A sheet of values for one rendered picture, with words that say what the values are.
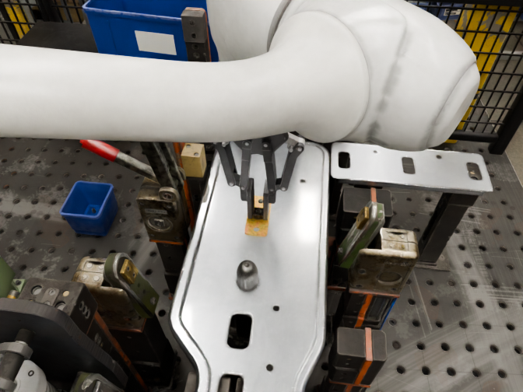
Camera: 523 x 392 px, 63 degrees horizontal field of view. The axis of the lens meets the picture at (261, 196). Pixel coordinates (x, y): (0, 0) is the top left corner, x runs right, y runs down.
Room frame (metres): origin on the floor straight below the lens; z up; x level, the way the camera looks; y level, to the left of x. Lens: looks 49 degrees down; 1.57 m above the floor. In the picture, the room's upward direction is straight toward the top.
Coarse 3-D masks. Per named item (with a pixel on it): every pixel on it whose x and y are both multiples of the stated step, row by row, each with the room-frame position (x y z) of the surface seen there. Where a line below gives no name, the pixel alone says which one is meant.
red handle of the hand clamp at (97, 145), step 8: (88, 144) 0.46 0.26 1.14; (96, 144) 0.47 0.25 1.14; (104, 144) 0.47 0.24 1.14; (96, 152) 0.46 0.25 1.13; (104, 152) 0.46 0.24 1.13; (112, 152) 0.46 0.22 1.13; (120, 152) 0.47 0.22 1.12; (112, 160) 0.46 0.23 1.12; (120, 160) 0.46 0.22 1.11; (128, 160) 0.46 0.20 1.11; (136, 160) 0.47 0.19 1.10; (128, 168) 0.46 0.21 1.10; (136, 168) 0.46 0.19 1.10; (144, 168) 0.46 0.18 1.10; (144, 176) 0.46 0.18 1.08; (152, 176) 0.45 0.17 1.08; (176, 184) 0.45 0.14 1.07
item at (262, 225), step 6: (258, 198) 0.48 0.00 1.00; (258, 204) 0.46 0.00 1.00; (270, 204) 0.46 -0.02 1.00; (270, 210) 0.45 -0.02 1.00; (252, 216) 0.44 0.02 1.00; (258, 216) 0.43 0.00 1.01; (246, 222) 0.42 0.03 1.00; (252, 222) 0.42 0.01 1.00; (258, 222) 0.42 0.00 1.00; (264, 222) 0.42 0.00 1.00; (246, 228) 0.41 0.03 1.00; (252, 228) 0.41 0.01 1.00; (258, 228) 0.42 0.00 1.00; (264, 228) 0.41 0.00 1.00; (246, 234) 0.40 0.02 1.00; (252, 234) 0.40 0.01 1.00; (258, 234) 0.40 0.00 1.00; (264, 234) 0.40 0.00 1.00
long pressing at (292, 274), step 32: (256, 160) 0.57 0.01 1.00; (320, 160) 0.57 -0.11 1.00; (224, 192) 0.49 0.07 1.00; (256, 192) 0.49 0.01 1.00; (288, 192) 0.49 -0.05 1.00; (320, 192) 0.49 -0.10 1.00; (224, 224) 0.42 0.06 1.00; (288, 224) 0.42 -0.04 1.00; (320, 224) 0.42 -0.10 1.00; (192, 256) 0.36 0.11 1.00; (224, 256) 0.36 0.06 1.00; (256, 256) 0.36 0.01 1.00; (288, 256) 0.36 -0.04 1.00; (320, 256) 0.36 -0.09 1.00; (192, 288) 0.31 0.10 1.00; (224, 288) 0.31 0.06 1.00; (256, 288) 0.31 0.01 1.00; (288, 288) 0.31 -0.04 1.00; (320, 288) 0.31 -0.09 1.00; (192, 320) 0.25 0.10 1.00; (224, 320) 0.25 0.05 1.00; (256, 320) 0.25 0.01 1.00; (288, 320) 0.25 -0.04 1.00; (320, 320) 0.26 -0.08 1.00; (192, 352) 0.21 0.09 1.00; (224, 352) 0.21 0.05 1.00; (256, 352) 0.21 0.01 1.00; (288, 352) 0.21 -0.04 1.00; (320, 352) 0.21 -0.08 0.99; (256, 384) 0.17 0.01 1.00; (288, 384) 0.17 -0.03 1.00
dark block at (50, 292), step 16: (32, 288) 0.24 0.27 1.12; (48, 288) 0.24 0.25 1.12; (64, 288) 0.24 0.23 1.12; (80, 288) 0.24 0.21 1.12; (48, 304) 0.22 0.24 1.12; (64, 304) 0.22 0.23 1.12; (80, 304) 0.23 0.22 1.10; (96, 304) 0.25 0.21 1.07; (80, 320) 0.21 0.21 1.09; (96, 320) 0.24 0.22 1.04; (96, 336) 0.22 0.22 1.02; (112, 336) 0.24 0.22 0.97; (112, 352) 0.23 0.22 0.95; (128, 368) 0.23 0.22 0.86; (128, 384) 0.22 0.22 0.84; (144, 384) 0.24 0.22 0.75
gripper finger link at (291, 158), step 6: (300, 144) 0.43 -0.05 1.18; (294, 150) 0.42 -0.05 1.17; (300, 150) 0.42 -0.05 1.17; (288, 156) 0.43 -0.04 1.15; (294, 156) 0.42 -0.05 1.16; (288, 162) 0.42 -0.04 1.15; (294, 162) 0.42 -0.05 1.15; (288, 168) 0.42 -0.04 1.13; (282, 174) 0.45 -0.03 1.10; (288, 174) 0.42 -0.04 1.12; (282, 180) 0.43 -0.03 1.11; (288, 180) 0.42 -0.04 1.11; (282, 186) 0.43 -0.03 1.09; (288, 186) 0.42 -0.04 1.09
